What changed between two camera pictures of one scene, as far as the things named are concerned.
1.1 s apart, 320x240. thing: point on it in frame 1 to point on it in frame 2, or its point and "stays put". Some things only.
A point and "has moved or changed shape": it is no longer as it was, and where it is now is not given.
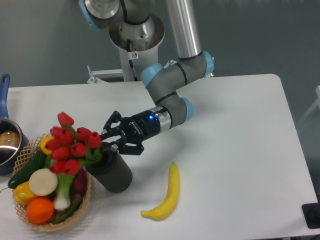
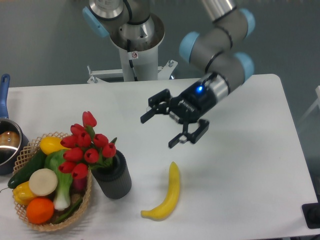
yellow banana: x=165 y=208 stays put
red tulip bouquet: x=70 y=148 has moved or changed shape
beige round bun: x=43 y=182 stays put
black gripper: x=135 y=129 to x=187 y=107
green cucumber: x=38 y=161 stays put
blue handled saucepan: x=14 y=137 stays put
